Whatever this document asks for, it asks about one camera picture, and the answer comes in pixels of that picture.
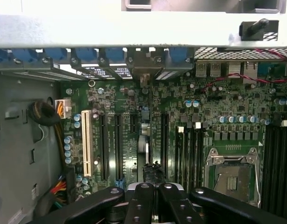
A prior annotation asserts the multicolour main power cable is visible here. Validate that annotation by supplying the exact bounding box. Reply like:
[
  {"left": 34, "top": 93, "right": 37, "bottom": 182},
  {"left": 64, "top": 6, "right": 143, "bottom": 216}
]
[{"left": 38, "top": 167, "right": 76, "bottom": 212}]

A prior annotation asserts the sleeved yellow power cable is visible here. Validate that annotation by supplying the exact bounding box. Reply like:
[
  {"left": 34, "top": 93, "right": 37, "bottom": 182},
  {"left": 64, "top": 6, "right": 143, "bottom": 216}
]
[{"left": 28, "top": 99, "right": 72, "bottom": 168}]

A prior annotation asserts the white expansion slot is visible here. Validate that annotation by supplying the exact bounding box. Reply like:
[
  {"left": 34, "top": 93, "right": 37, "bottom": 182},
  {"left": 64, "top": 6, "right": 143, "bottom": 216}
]
[{"left": 81, "top": 110, "right": 92, "bottom": 177}]

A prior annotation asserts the red twisted wire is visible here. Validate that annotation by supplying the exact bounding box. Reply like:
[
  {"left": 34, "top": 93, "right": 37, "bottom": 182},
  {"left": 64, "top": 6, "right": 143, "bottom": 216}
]
[{"left": 201, "top": 48, "right": 287, "bottom": 91}]

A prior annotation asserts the black RAM slot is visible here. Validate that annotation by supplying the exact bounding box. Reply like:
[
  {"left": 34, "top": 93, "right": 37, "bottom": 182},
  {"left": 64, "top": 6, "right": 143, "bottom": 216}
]
[
  {"left": 278, "top": 120, "right": 287, "bottom": 217},
  {"left": 189, "top": 121, "right": 197, "bottom": 187},
  {"left": 196, "top": 122, "right": 204, "bottom": 187},
  {"left": 262, "top": 121, "right": 271, "bottom": 210},
  {"left": 270, "top": 121, "right": 280, "bottom": 213},
  {"left": 182, "top": 127, "right": 190, "bottom": 187}
]

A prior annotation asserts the black case latch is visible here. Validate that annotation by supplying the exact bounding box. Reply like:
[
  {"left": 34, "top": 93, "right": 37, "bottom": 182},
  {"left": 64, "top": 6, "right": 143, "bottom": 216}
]
[{"left": 238, "top": 18, "right": 280, "bottom": 42}]

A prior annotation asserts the green motherboard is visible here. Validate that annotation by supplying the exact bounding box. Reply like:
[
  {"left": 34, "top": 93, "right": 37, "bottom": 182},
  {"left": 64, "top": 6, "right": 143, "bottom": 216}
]
[{"left": 59, "top": 77, "right": 287, "bottom": 210}]

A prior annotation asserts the open grey PC case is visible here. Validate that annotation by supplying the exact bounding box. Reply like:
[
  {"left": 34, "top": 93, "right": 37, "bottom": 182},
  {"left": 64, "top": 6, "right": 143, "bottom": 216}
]
[{"left": 0, "top": 13, "right": 287, "bottom": 224}]

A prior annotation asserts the CPU socket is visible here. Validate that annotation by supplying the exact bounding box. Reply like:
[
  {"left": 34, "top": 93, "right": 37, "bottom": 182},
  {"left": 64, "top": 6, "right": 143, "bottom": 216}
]
[{"left": 205, "top": 147, "right": 262, "bottom": 207}]

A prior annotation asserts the grey parts rack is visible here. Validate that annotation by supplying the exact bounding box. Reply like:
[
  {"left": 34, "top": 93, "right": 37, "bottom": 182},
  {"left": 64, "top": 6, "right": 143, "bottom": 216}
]
[{"left": 121, "top": 0, "right": 287, "bottom": 15}]

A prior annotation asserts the short black expansion slot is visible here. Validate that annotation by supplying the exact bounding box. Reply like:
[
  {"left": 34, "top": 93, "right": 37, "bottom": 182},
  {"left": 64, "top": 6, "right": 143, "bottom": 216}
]
[{"left": 130, "top": 114, "right": 139, "bottom": 134}]

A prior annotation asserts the metal rear port block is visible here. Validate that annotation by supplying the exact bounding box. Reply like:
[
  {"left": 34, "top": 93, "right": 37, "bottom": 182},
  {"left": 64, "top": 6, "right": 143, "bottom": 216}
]
[{"left": 195, "top": 61, "right": 259, "bottom": 85}]

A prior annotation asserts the blue serial port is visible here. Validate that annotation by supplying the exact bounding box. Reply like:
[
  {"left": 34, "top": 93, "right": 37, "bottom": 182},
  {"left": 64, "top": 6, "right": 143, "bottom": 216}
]
[{"left": 258, "top": 63, "right": 287, "bottom": 79}]

